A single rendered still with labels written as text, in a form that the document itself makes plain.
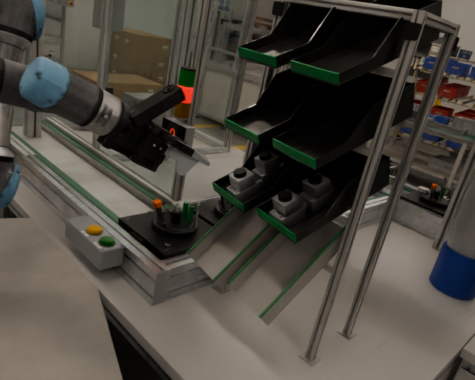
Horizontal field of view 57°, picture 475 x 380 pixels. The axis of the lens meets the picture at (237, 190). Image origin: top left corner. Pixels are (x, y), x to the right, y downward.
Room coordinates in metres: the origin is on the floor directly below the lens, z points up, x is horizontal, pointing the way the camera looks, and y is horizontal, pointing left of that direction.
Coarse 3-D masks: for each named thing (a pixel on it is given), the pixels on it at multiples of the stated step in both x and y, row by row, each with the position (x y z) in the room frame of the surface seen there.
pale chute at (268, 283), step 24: (288, 240) 0.96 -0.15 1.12; (312, 240) 0.94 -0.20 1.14; (336, 240) 0.88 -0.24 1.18; (264, 264) 0.93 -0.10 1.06; (288, 264) 0.90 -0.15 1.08; (312, 264) 0.85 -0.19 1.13; (240, 288) 0.89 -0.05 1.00; (264, 288) 0.87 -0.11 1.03; (288, 288) 0.81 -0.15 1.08; (264, 312) 0.78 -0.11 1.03
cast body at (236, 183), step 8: (240, 168) 0.95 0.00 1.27; (232, 176) 0.94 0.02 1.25; (240, 176) 0.93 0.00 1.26; (248, 176) 0.94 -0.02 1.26; (232, 184) 0.95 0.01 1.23; (240, 184) 0.92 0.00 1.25; (248, 184) 0.94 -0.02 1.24; (256, 184) 0.95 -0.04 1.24; (232, 192) 0.93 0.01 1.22; (240, 192) 0.93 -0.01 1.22; (248, 192) 0.94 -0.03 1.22; (256, 192) 0.95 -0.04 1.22; (240, 200) 0.93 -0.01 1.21
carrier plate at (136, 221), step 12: (132, 216) 1.20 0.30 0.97; (144, 216) 1.22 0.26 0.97; (132, 228) 1.13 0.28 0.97; (144, 228) 1.14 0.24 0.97; (204, 228) 1.22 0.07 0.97; (144, 240) 1.09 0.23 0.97; (156, 240) 1.09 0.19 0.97; (168, 240) 1.11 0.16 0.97; (180, 240) 1.12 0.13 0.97; (192, 240) 1.14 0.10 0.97; (156, 252) 1.05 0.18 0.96; (168, 252) 1.04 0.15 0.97; (180, 252) 1.06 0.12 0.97
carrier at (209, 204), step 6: (192, 204) 1.39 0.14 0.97; (204, 204) 1.41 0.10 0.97; (210, 204) 1.42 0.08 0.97; (216, 204) 1.38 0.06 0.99; (228, 204) 1.41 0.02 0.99; (204, 210) 1.36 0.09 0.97; (210, 210) 1.37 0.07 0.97; (216, 210) 1.34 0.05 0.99; (222, 210) 1.33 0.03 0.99; (228, 210) 1.35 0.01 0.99; (198, 216) 1.32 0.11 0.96; (204, 216) 1.31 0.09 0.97; (210, 216) 1.32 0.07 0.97; (216, 216) 1.33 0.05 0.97; (222, 216) 1.32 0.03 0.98; (210, 222) 1.28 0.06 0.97; (216, 222) 1.28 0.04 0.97
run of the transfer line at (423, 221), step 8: (392, 184) 2.24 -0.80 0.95; (408, 184) 2.26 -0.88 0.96; (376, 192) 2.07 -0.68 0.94; (384, 192) 2.07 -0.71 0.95; (408, 192) 2.18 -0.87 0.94; (400, 200) 1.96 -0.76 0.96; (448, 200) 2.12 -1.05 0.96; (400, 208) 1.93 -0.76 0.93; (408, 208) 1.91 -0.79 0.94; (416, 208) 1.89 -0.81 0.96; (400, 216) 1.93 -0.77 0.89; (408, 216) 1.90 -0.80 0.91; (416, 216) 1.88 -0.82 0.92; (424, 216) 1.87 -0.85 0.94; (432, 216) 1.84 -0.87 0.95; (440, 216) 1.84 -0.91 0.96; (408, 224) 1.90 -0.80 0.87; (416, 224) 1.87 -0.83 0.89; (424, 224) 1.85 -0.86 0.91; (432, 224) 1.83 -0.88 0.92; (440, 224) 1.82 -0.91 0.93; (424, 232) 1.84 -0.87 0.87; (432, 232) 1.83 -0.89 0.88
